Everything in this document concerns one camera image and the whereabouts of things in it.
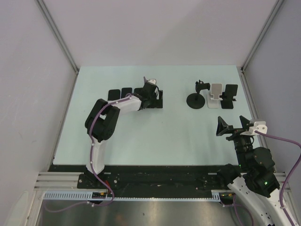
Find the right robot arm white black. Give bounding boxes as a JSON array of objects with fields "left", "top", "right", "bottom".
[{"left": 216, "top": 116, "right": 301, "bottom": 226}]

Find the aluminium corner post right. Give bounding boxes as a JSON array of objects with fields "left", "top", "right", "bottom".
[{"left": 241, "top": 0, "right": 286, "bottom": 71}]

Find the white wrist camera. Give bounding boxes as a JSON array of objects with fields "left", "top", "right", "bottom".
[
  {"left": 143, "top": 76, "right": 157, "bottom": 86},
  {"left": 241, "top": 121, "right": 268, "bottom": 136}
]

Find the aluminium corner post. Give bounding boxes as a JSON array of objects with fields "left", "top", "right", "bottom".
[
  {"left": 35, "top": 0, "right": 79, "bottom": 76},
  {"left": 241, "top": 0, "right": 286, "bottom": 71}
]

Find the black folding phone stand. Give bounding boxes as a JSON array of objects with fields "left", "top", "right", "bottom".
[{"left": 221, "top": 84, "right": 238, "bottom": 109}]

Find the aluminium corner post left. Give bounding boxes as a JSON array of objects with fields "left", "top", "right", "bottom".
[{"left": 35, "top": 0, "right": 79, "bottom": 76}]

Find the white phone stand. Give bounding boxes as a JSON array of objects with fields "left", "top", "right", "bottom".
[{"left": 207, "top": 83, "right": 222, "bottom": 109}]

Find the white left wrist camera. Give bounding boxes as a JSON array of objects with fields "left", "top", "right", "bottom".
[{"left": 143, "top": 76, "right": 157, "bottom": 86}]

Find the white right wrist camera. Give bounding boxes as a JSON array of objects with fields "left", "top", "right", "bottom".
[{"left": 241, "top": 121, "right": 268, "bottom": 136}]

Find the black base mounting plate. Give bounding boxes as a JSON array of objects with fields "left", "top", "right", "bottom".
[{"left": 49, "top": 165, "right": 228, "bottom": 199}]

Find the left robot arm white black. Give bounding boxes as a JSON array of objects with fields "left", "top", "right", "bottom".
[{"left": 85, "top": 78, "right": 163, "bottom": 188}]

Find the aluminium rail right side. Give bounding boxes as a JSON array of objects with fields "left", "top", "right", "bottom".
[{"left": 237, "top": 67, "right": 272, "bottom": 151}]

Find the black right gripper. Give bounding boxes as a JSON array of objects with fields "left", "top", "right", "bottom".
[{"left": 215, "top": 115, "right": 253, "bottom": 169}]

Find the black round-base phone stand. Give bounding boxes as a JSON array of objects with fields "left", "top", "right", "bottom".
[{"left": 186, "top": 80, "right": 210, "bottom": 109}]

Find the white slotted cable duct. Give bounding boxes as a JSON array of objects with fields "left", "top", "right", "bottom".
[{"left": 43, "top": 190, "right": 236, "bottom": 202}]

